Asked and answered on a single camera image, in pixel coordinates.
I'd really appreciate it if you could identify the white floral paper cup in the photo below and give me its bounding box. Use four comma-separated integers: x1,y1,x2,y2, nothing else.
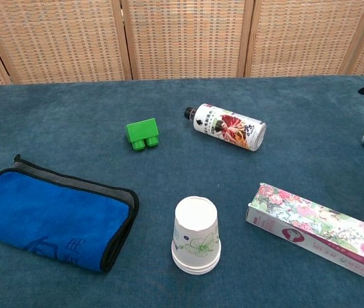
173,261,220,276
171,256,221,273
171,196,221,269

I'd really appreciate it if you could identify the white printed drink bottle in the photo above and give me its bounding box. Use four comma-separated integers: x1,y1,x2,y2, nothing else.
183,103,267,152

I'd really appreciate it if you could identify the floral print carton box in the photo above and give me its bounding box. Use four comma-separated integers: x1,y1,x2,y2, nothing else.
245,182,364,285

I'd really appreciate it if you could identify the woven bamboo folding screen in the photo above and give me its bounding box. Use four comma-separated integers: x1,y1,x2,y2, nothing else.
0,0,364,86

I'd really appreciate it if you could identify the green toy building block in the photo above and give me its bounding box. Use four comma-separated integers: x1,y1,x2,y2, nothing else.
125,117,160,152

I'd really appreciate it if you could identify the teal table mat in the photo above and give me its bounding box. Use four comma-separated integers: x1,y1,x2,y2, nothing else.
0,74,364,308

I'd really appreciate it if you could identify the blue folded towel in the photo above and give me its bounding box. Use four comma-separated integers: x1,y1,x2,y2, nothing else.
0,153,140,273

